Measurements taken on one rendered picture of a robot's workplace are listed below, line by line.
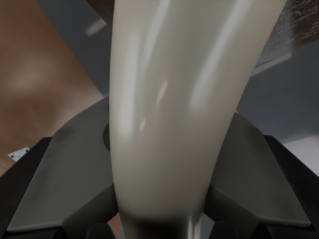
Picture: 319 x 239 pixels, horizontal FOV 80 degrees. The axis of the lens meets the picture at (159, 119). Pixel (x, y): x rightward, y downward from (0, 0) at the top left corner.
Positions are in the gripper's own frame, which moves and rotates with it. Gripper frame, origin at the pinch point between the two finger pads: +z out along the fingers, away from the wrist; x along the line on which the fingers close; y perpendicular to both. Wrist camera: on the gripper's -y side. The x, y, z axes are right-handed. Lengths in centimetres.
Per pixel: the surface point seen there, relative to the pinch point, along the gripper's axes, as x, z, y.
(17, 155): -102, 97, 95
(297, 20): 18.9, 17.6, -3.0
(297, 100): 82, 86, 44
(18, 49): -69, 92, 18
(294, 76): 74, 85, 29
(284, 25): 17.4, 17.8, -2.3
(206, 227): 16, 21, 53
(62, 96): -54, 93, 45
